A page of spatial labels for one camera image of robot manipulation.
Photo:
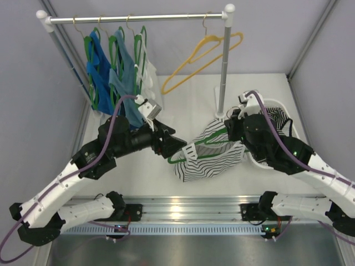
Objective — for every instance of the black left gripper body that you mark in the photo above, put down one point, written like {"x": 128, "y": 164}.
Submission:
{"x": 161, "y": 139}

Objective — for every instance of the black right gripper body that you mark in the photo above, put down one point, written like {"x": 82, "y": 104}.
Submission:
{"x": 236, "y": 131}

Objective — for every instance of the white black striped tank top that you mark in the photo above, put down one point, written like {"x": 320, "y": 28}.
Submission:
{"x": 208, "y": 167}

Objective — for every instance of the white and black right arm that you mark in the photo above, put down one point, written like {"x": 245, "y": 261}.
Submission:
{"x": 290, "y": 155}

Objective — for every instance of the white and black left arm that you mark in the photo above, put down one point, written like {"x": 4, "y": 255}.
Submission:
{"x": 45, "y": 217}

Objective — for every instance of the dark striped tank top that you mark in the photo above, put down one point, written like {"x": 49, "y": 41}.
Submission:
{"x": 282, "y": 122}

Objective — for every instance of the teal blue tank top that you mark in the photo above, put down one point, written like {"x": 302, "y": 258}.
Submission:
{"x": 123, "y": 81}

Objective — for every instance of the yellow hanger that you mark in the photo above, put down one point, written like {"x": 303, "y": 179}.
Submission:
{"x": 207, "y": 45}

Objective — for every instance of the green hanger with teal top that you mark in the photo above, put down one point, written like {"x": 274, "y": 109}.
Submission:
{"x": 114, "y": 59}

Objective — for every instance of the green hanger with blue top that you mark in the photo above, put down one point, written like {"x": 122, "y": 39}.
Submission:
{"x": 89, "y": 53}

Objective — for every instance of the white laundry basket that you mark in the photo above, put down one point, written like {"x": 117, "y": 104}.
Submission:
{"x": 271, "y": 103}

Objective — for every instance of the silver clothes rack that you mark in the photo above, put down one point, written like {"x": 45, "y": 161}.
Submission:
{"x": 227, "y": 15}

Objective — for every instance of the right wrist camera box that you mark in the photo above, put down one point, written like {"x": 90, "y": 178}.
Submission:
{"x": 249, "y": 104}

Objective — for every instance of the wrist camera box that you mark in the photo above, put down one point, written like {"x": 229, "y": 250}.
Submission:
{"x": 149, "y": 110}
{"x": 249, "y": 104}

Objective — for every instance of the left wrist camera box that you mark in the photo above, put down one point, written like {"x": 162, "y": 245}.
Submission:
{"x": 149, "y": 110}

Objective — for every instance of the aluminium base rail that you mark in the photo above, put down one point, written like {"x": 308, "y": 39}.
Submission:
{"x": 231, "y": 208}

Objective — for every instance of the perforated cable tray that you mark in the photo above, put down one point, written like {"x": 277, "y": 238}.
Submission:
{"x": 177, "y": 229}

